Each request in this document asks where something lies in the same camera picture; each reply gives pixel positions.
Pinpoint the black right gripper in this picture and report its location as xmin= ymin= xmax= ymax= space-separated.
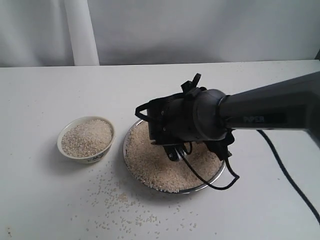
xmin=147 ymin=93 xmax=203 ymax=162

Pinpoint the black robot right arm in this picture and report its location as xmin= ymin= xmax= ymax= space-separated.
xmin=145 ymin=72 xmax=320 ymax=161

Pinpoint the round metal rice tray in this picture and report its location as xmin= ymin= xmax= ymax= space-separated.
xmin=123 ymin=120 xmax=226 ymax=194

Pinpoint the white ceramic rice bowl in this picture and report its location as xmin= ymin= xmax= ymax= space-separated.
xmin=56 ymin=116 xmax=116 ymax=164

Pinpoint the white backdrop curtain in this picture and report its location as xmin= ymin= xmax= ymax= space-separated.
xmin=0 ymin=0 xmax=100 ymax=68

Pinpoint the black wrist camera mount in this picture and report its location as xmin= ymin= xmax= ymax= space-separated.
xmin=204 ymin=131 xmax=235 ymax=161

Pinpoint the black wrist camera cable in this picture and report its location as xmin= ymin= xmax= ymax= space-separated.
xmin=174 ymin=144 xmax=240 ymax=191

